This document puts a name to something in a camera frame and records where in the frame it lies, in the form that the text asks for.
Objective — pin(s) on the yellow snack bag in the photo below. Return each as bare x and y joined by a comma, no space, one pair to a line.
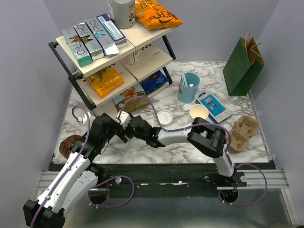
105,81

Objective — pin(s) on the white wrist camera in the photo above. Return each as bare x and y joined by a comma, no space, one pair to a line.
123,118
85,118

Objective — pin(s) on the black frame beige shelf rack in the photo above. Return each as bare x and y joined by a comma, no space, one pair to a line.
157,53

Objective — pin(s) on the light blue cup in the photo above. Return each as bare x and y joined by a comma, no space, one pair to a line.
187,94

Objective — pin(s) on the brown cardboard cup carrier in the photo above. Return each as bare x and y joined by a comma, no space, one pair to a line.
242,131

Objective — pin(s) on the silver glitter pouch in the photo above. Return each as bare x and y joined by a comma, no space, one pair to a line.
227,125

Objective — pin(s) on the stack of white paper cups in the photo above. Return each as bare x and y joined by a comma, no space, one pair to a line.
198,110

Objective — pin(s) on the brown RO box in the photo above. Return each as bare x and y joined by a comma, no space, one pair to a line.
94,48

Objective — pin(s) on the blue razor box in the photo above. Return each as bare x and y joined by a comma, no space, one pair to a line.
218,112

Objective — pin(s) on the green paper bag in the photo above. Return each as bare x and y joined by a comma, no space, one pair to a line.
243,66

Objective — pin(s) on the teal RO box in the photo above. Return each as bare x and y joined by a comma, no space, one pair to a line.
77,47

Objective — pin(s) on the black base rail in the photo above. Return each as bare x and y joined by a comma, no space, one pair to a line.
182,180

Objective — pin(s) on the white stirrers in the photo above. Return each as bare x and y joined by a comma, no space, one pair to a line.
184,80

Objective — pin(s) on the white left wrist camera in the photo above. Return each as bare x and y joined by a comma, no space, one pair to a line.
85,118

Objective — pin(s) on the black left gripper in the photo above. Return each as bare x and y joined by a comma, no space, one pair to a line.
114,128

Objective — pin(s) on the orange chips bag top shelf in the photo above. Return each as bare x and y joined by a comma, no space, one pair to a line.
155,16

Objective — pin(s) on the purple white box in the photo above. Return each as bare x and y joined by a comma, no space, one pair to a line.
117,36

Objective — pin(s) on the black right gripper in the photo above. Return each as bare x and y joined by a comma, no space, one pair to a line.
121,136

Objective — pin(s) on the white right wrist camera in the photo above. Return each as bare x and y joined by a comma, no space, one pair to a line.
123,118

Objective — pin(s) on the grey canister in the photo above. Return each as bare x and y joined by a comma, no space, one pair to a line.
122,12

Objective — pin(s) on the blue snack bag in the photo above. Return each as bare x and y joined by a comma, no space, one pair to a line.
153,82

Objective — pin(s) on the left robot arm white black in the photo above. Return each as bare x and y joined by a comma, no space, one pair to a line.
78,175

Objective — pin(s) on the blue RO box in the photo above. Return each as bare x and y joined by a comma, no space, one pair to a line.
101,35

